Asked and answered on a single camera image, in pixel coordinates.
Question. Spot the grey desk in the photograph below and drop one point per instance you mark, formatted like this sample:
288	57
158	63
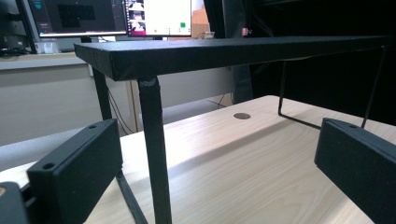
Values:
46	93

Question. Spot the small clear box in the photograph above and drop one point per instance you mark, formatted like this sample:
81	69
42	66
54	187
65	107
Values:
46	47

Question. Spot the black curtain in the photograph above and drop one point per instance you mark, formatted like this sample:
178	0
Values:
311	46

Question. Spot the black raised shelf stand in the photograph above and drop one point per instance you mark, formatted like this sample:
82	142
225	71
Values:
186	53

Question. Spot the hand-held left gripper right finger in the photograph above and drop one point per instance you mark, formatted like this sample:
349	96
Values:
358	168

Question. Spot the pink clip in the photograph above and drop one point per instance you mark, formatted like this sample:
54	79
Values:
245	31

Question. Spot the bright computer monitor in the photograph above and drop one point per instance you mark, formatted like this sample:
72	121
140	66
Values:
162	15

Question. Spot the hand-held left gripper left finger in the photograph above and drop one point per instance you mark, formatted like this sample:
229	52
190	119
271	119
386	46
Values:
77	174

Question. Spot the dark computer monitor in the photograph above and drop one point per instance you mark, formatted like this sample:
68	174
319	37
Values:
77	15

